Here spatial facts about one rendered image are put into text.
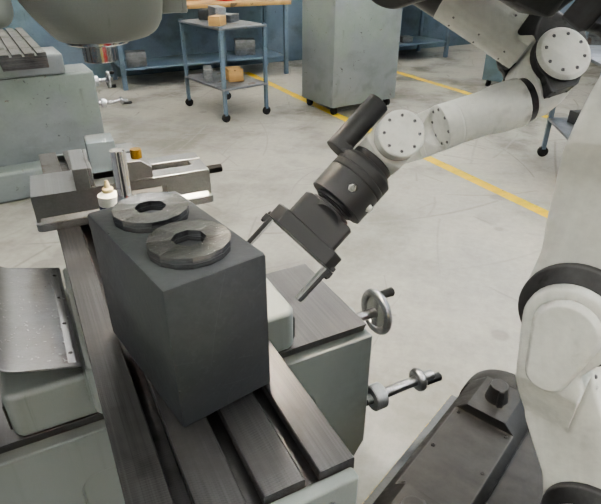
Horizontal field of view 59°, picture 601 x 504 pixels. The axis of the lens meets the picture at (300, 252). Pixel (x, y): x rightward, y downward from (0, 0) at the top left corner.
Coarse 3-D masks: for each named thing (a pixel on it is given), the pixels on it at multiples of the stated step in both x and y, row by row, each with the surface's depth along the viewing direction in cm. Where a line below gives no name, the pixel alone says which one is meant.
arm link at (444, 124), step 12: (432, 108) 78; (444, 108) 75; (456, 108) 75; (432, 120) 80; (444, 120) 75; (456, 120) 75; (432, 132) 80; (444, 132) 77; (456, 132) 75; (432, 144) 80; (444, 144) 78; (456, 144) 78; (420, 156) 81
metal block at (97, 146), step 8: (88, 136) 105; (96, 136) 105; (104, 136) 105; (88, 144) 101; (96, 144) 102; (104, 144) 103; (112, 144) 103; (88, 152) 102; (96, 152) 103; (104, 152) 103; (96, 160) 103; (104, 160) 104; (96, 168) 104; (104, 168) 105
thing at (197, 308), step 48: (96, 240) 65; (144, 240) 59; (192, 240) 59; (240, 240) 59; (144, 288) 55; (192, 288) 52; (240, 288) 56; (144, 336) 61; (192, 336) 55; (240, 336) 59; (192, 384) 57; (240, 384) 62
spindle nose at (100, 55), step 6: (84, 48) 74; (90, 48) 74; (96, 48) 74; (102, 48) 74; (108, 48) 74; (114, 48) 76; (84, 54) 75; (90, 54) 74; (96, 54) 74; (102, 54) 74; (108, 54) 75; (114, 54) 76; (84, 60) 75; (90, 60) 75; (96, 60) 74; (102, 60) 75; (108, 60) 75; (114, 60) 76
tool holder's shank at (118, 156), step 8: (112, 152) 84; (120, 152) 84; (112, 160) 84; (120, 160) 84; (112, 168) 85; (120, 168) 85; (120, 176) 85; (128, 176) 86; (120, 184) 86; (128, 184) 87; (120, 192) 87; (128, 192) 87; (120, 200) 87
